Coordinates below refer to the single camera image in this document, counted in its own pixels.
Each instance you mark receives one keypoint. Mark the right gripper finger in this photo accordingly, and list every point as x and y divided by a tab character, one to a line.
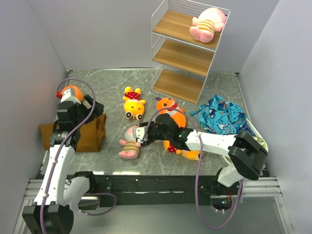
146	124
146	142

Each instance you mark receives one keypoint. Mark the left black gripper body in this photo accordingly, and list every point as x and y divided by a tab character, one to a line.
82	111

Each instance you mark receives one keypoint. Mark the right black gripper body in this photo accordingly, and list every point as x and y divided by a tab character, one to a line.
155	134

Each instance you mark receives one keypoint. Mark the small pink striped plush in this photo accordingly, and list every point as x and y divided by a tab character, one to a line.
130	146

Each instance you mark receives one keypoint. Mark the orange shark plush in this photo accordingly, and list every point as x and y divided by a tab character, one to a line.
167	102
79	94

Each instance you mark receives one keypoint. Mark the large pink striped plush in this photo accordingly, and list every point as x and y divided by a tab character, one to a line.
209	21

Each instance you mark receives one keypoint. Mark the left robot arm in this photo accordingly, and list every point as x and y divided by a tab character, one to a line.
53	209

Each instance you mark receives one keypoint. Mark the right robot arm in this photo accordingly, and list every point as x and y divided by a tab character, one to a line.
247	151

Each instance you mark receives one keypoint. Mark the yellow plush red dress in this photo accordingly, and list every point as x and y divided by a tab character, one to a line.
133	104

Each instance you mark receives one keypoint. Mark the brown folded cloth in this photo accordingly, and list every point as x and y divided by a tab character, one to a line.
91	133

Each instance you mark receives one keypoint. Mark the yellow plush polka dress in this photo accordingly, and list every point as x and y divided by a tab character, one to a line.
190	155

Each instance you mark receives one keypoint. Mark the blue shark print garment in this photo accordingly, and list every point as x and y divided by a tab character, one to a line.
220	117

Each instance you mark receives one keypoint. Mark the white oval tray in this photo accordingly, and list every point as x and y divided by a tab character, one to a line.
250	129

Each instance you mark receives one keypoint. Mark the yellow green print cloth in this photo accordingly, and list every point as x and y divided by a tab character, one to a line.
259	140

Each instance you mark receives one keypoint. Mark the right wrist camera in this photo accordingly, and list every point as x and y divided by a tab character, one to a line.
139	133

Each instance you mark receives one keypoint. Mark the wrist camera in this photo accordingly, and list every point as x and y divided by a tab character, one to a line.
139	133
68	94

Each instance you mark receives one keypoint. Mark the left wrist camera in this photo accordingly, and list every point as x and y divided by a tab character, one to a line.
68	94

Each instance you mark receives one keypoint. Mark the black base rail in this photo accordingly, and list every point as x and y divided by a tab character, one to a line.
106	190

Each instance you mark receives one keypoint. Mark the white wire wooden shelf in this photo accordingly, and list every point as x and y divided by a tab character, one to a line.
183	63

